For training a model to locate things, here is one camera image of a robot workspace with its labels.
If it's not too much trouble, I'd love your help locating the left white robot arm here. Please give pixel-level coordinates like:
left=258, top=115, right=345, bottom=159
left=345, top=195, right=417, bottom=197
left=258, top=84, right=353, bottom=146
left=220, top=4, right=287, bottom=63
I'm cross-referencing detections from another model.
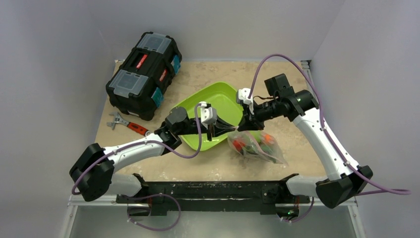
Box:
left=69, top=102, right=236, bottom=202

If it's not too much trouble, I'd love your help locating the lime green plastic tray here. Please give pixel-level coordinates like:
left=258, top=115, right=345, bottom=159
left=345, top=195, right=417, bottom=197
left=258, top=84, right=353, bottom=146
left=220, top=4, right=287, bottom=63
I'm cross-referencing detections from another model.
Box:
left=174, top=81, right=243, bottom=151

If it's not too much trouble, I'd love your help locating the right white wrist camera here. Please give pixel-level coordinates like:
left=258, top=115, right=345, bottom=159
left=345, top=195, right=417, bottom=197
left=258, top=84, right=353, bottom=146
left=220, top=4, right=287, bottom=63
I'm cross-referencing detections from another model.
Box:
left=236, top=88, right=254, bottom=114

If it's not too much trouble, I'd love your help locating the red handled adjustable wrench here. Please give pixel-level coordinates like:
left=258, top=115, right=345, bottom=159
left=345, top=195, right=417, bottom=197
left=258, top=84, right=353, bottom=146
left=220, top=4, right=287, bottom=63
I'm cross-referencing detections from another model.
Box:
left=106, top=112, right=152, bottom=137

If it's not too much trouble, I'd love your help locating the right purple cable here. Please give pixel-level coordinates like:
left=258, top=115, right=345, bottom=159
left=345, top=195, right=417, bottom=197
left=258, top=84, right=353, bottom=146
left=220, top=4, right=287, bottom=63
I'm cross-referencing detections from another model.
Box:
left=248, top=54, right=412, bottom=224

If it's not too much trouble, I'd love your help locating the clear zip top bag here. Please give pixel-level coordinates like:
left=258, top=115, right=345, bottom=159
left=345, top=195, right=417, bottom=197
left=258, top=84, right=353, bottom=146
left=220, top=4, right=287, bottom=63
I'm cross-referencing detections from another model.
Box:
left=227, top=130, right=288, bottom=166

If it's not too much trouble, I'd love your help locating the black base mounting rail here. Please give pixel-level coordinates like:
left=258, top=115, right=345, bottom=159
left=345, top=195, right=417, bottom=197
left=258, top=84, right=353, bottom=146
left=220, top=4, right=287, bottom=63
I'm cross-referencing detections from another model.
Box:
left=116, top=180, right=310, bottom=217

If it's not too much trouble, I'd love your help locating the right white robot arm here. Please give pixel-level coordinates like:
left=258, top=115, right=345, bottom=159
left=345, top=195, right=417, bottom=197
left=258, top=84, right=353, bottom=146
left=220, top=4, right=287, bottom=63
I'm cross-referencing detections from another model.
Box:
left=236, top=74, right=373, bottom=209

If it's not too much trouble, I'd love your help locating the black plastic toolbox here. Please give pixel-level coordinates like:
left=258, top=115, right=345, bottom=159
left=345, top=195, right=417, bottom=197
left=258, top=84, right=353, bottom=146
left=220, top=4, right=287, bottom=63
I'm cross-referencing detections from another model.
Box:
left=105, top=32, right=182, bottom=121

